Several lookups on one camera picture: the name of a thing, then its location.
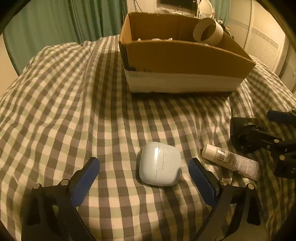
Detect light blue earbuds case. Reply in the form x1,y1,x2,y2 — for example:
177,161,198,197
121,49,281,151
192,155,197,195
139,142,181,187

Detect cardboard tape roll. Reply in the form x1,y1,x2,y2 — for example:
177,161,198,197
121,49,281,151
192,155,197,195
193,18,224,46

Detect white tube with barcode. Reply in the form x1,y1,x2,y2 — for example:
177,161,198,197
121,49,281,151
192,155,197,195
202,144,260,181

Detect louvered closet door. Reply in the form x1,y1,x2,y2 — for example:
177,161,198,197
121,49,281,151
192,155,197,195
229,1,295,93

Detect green curtain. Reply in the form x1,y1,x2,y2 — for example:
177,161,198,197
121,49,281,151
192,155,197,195
210,0,230,22
4,1,127,75

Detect brown cardboard box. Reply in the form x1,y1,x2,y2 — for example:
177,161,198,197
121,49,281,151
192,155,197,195
118,12,255,94

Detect white oval mirror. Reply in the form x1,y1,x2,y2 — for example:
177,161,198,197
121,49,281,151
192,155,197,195
198,0,215,19

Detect wall mounted television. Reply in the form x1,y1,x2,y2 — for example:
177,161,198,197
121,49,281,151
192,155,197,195
160,0,197,10

